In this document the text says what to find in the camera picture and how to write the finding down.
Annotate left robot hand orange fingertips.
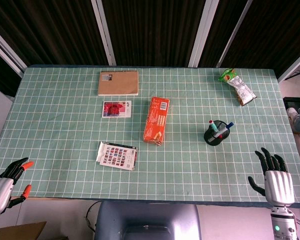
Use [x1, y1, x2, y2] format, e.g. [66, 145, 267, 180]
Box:
[0, 157, 35, 217]

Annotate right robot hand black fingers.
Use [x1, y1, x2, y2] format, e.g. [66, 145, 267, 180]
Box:
[247, 147, 296, 208]

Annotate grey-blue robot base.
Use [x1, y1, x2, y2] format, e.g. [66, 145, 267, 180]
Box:
[94, 201, 202, 240]

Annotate white marker with blue cap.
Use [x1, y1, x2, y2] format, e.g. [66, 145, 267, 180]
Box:
[216, 121, 235, 138]

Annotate black mesh pen holder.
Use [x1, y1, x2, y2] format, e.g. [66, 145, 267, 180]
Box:
[203, 120, 231, 147]

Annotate green marker with red cap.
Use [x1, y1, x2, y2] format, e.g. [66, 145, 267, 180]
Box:
[208, 119, 219, 135]

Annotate brown cardboard box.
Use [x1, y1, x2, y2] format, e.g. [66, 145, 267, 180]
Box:
[0, 221, 47, 240]

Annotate white shoe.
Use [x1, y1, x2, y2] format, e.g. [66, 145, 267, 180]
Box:
[286, 107, 300, 131]

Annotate black crate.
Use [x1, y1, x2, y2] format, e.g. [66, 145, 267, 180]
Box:
[282, 96, 300, 111]

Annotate green white-grid tablecloth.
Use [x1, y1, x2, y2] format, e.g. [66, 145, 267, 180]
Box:
[0, 64, 300, 209]

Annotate green and white snack bag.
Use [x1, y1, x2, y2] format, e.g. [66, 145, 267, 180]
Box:
[218, 68, 258, 107]

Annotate postcard pack with photo grid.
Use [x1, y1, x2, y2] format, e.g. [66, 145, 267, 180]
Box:
[96, 141, 138, 172]

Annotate orange cardboard box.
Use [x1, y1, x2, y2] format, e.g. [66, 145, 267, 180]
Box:
[143, 96, 170, 146]

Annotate red picture postcard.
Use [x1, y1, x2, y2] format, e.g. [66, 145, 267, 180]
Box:
[101, 100, 132, 118]

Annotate brown spiral notebook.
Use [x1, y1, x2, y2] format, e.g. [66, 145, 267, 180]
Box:
[97, 70, 140, 97]

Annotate black cable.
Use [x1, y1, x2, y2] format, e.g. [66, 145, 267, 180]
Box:
[84, 201, 101, 232]

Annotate white window frame post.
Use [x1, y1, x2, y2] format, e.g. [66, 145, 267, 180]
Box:
[90, 0, 117, 67]
[188, 0, 220, 68]
[0, 23, 28, 78]
[277, 47, 300, 83]
[215, 0, 254, 68]

